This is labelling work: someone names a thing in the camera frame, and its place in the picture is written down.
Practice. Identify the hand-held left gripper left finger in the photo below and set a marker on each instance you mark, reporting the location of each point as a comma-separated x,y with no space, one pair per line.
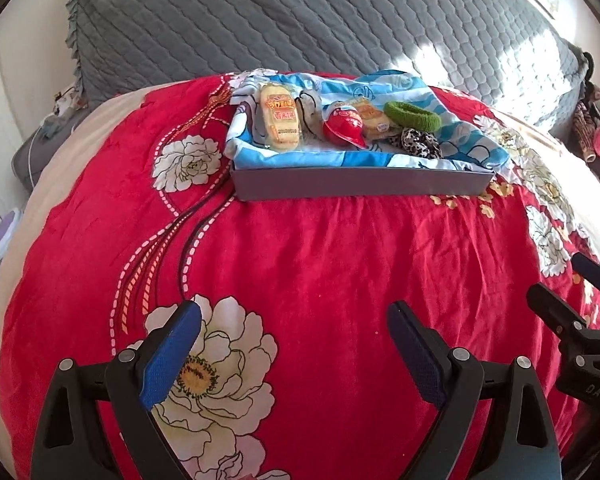
172,360

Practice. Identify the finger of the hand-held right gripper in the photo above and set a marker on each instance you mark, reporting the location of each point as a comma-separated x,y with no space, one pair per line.
597,275
555,310

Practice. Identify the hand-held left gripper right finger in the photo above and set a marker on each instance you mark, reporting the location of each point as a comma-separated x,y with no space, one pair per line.
420,360

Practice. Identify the leopard print scrunchie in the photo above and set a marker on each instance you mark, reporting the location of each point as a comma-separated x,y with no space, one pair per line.
417,142

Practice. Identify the green fuzzy scrunchie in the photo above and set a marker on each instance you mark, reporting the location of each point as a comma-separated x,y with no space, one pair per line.
420,121

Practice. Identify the red jelly cup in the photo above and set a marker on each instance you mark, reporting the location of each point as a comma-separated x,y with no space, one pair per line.
342,127

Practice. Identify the yellow rice cracker packet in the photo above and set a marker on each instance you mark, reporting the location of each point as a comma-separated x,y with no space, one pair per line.
280,120

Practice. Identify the beige scrunchie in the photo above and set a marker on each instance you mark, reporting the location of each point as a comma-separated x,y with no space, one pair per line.
312,110

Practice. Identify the pile of patterned clothes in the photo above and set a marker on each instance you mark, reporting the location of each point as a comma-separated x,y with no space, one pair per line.
597,125

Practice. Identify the red floral bedsheet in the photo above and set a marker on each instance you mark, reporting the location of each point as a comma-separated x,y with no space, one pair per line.
305,260

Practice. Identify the grey tray with blue cloth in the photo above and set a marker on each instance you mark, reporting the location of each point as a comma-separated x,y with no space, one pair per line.
470,145

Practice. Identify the purple and white round device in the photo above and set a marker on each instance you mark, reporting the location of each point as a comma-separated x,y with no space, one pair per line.
7,230

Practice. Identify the grey bedside stool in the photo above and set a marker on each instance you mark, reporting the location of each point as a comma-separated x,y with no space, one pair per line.
45,155

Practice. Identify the grey quilted blanket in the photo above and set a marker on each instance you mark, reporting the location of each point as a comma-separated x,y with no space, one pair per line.
280,20

